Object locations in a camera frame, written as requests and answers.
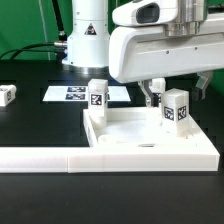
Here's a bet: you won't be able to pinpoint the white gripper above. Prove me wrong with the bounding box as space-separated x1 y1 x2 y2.
109 21 224 107

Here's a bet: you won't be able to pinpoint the white square tabletop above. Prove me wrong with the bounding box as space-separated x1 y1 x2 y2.
83 106 198 148

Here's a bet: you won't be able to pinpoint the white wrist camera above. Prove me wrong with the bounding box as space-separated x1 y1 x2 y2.
112 0 178 27

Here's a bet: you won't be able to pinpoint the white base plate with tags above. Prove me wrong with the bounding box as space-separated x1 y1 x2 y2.
43 86 130 102

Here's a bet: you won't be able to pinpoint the black cables at base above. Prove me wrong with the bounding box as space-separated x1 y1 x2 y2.
0 0 68 62

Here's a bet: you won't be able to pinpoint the white L-shaped obstacle wall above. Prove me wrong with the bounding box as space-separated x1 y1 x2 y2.
0 111 221 174

